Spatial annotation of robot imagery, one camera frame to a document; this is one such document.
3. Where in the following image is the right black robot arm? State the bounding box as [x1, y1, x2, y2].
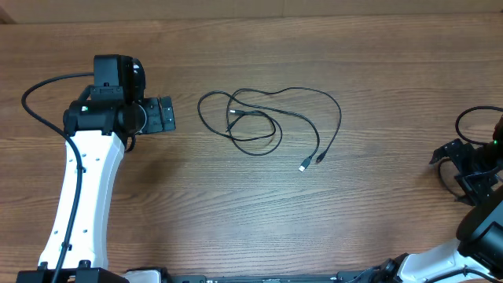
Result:
[367, 121, 502, 282]

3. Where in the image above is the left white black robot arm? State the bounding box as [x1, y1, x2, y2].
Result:
[17, 54, 175, 283]

